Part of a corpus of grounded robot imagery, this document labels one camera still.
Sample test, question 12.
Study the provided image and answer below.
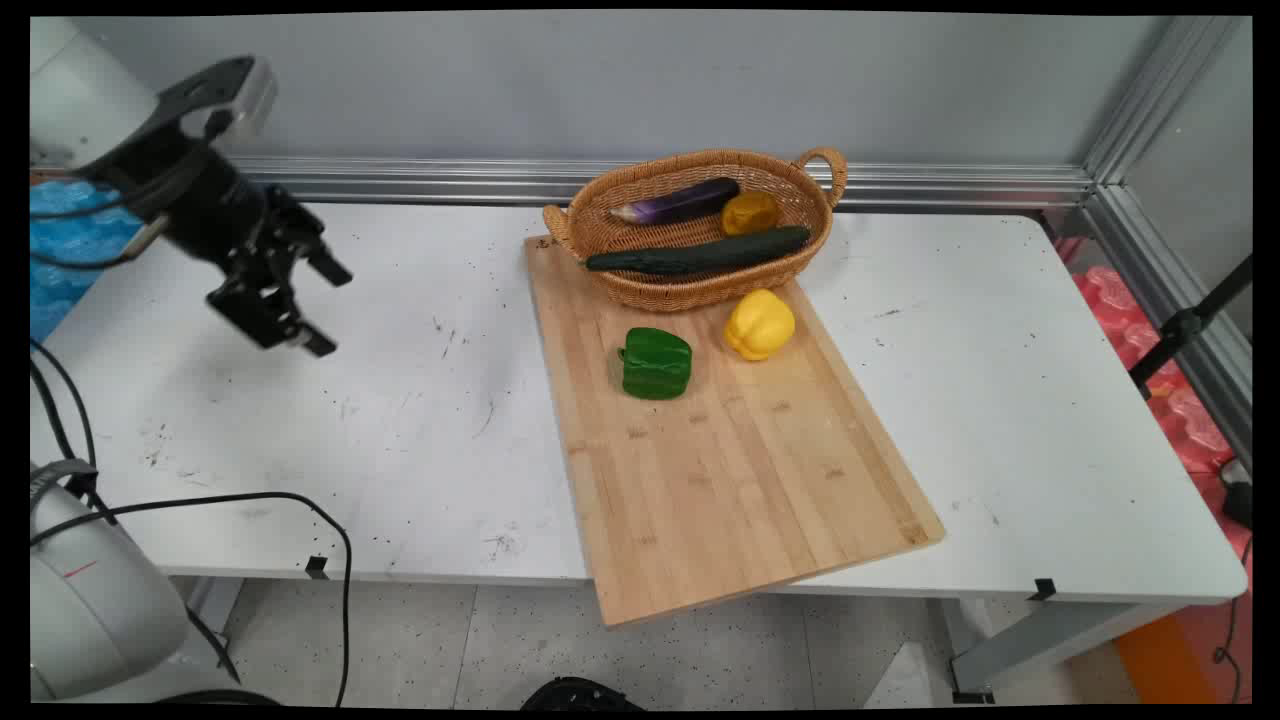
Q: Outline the red foam mat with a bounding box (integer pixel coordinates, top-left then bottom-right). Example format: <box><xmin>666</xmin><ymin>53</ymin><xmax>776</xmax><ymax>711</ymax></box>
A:
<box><xmin>1050</xmin><ymin>235</ymin><xmax>1253</xmax><ymax>701</ymax></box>

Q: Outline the thin black cable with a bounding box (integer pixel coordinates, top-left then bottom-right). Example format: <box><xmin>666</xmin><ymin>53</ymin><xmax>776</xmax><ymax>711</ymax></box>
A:
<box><xmin>30</xmin><ymin>338</ymin><xmax>99</xmax><ymax>471</ymax></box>

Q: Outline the black round object on floor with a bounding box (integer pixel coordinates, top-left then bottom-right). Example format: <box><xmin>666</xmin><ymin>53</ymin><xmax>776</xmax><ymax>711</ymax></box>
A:
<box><xmin>519</xmin><ymin>676</ymin><xmax>648</xmax><ymax>711</ymax></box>

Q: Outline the grey velcro strap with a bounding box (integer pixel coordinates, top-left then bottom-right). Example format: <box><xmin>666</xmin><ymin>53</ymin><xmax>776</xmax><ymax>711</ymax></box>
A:
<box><xmin>30</xmin><ymin>458</ymin><xmax>99</xmax><ymax>506</ymax></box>

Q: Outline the upright aluminium frame post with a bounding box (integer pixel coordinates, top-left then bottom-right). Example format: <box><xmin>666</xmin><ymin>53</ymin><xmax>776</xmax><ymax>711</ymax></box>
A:
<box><xmin>1083</xmin><ymin>15</ymin><xmax>1251</xmax><ymax>187</ymax></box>

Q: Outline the purple eggplant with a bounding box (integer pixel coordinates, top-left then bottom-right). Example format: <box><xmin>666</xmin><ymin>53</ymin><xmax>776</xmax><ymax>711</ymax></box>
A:
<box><xmin>608</xmin><ymin>177</ymin><xmax>742</xmax><ymax>227</ymax></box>

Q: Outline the blue foam mat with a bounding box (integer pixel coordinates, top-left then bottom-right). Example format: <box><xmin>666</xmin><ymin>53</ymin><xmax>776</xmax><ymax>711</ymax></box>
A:
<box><xmin>30</xmin><ymin>178</ymin><xmax>147</xmax><ymax>343</ymax></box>

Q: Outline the black cable looping to floor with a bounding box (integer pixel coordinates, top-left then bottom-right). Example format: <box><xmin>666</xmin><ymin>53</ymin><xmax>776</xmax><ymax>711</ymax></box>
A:
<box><xmin>30</xmin><ymin>491</ymin><xmax>354</xmax><ymax>708</ymax></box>

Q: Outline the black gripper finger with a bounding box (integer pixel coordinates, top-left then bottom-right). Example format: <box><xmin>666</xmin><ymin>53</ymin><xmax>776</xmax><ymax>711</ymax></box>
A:
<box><xmin>206</xmin><ymin>261</ymin><xmax>339</xmax><ymax>359</ymax></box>
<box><xmin>268</xmin><ymin>185</ymin><xmax>354</xmax><ymax>289</ymax></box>

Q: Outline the woven wicker basket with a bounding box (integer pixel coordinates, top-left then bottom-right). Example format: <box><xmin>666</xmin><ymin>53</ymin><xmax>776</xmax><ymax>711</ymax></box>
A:
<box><xmin>542</xmin><ymin>146</ymin><xmax>849</xmax><ymax>313</ymax></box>

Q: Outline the orange floor mat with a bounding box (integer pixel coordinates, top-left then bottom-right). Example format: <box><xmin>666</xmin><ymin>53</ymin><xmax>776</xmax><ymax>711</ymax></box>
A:
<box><xmin>1113</xmin><ymin>610</ymin><xmax>1203</xmax><ymax>707</ymax></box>

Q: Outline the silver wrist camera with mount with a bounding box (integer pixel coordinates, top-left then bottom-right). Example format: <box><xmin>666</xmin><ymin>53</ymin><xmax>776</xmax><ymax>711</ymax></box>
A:
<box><xmin>150</xmin><ymin>55</ymin><xmax>280</xmax><ymax>143</ymax></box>

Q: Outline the black power adapter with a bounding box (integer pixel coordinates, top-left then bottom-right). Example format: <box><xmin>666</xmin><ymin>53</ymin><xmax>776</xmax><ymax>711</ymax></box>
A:
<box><xmin>1220</xmin><ymin>457</ymin><xmax>1253</xmax><ymax>532</ymax></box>

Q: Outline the black tripod stand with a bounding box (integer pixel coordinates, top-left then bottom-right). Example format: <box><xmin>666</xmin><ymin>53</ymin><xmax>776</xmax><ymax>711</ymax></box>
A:
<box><xmin>1129</xmin><ymin>255</ymin><xmax>1253</xmax><ymax>401</ymax></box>

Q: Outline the horizontal aluminium frame rail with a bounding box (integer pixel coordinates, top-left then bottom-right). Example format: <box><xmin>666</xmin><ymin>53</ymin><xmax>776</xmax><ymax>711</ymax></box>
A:
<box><xmin>225</xmin><ymin>154</ymin><xmax>1096</xmax><ymax>212</ymax></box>

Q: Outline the thick black cable white label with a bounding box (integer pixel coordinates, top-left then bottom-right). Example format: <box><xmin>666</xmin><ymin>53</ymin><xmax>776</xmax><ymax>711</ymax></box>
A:
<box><xmin>30</xmin><ymin>358</ymin><xmax>81</xmax><ymax>463</ymax></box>

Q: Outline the green bell pepper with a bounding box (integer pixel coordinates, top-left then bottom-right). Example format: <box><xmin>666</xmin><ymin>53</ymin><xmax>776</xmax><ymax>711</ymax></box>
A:
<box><xmin>616</xmin><ymin>326</ymin><xmax>694</xmax><ymax>402</ymax></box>

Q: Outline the dark green cucumber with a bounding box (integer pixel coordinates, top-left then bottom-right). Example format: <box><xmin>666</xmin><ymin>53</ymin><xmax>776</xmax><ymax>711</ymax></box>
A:
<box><xmin>583</xmin><ymin>225</ymin><xmax>813</xmax><ymax>277</ymax></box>

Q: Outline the sloping aluminium frame rail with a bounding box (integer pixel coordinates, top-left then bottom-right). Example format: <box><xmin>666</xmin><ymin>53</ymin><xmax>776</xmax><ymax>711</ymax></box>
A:
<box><xmin>1083</xmin><ymin>184</ymin><xmax>1253</xmax><ymax>473</ymax></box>

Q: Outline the small orange bell pepper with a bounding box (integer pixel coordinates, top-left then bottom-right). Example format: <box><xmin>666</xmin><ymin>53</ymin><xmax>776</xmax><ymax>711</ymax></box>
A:
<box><xmin>721</xmin><ymin>191</ymin><xmax>782</xmax><ymax>237</ymax></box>

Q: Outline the bamboo cutting board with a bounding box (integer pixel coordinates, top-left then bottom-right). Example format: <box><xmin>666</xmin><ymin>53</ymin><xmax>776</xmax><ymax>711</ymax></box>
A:
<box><xmin>524</xmin><ymin>235</ymin><xmax>947</xmax><ymax>630</ymax></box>

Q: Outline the grey metal table leg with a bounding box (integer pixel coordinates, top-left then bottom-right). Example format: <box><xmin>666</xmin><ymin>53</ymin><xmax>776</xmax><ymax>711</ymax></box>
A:
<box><xmin>948</xmin><ymin>598</ymin><xmax>1193</xmax><ymax>704</ymax></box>

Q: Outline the yellow bell pepper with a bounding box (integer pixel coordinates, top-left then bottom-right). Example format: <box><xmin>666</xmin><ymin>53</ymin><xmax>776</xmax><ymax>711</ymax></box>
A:
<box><xmin>723</xmin><ymin>288</ymin><xmax>797</xmax><ymax>362</ymax></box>

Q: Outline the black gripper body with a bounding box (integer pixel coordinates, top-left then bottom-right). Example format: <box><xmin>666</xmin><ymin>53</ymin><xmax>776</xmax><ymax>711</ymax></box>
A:
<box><xmin>140</xmin><ymin>140</ymin><xmax>297</xmax><ymax>272</ymax></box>

